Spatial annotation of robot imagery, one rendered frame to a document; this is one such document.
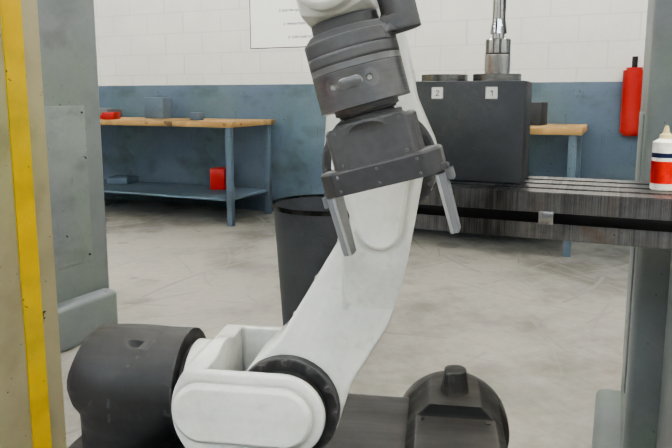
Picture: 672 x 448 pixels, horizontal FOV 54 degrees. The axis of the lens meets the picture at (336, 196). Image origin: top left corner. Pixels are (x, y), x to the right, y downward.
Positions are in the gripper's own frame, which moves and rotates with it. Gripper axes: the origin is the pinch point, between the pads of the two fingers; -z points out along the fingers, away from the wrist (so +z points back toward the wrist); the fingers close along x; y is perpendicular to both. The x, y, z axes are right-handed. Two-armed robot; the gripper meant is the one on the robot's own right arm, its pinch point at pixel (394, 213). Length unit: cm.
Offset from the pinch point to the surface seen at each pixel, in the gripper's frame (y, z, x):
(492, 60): 65, 14, 12
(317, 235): 189, -30, -73
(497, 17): 66, 22, 14
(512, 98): 61, 7, 14
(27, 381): 78, -35, -126
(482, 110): 61, 6, 8
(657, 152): 58, -8, 34
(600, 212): 49, -15, 23
